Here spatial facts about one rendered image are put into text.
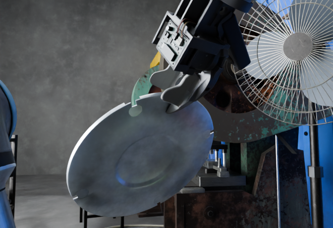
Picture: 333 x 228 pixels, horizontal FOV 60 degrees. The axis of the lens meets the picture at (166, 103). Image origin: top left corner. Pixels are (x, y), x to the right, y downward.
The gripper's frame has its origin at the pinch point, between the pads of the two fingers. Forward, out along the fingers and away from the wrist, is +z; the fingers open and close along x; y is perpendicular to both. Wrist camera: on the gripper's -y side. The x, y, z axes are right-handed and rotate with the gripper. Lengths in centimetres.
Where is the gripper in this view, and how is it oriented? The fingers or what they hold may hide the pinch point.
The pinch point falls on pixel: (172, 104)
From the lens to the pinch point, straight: 48.9
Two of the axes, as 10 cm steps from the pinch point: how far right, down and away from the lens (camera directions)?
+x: 4.5, 6.6, -6.1
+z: -4.5, 7.5, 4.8
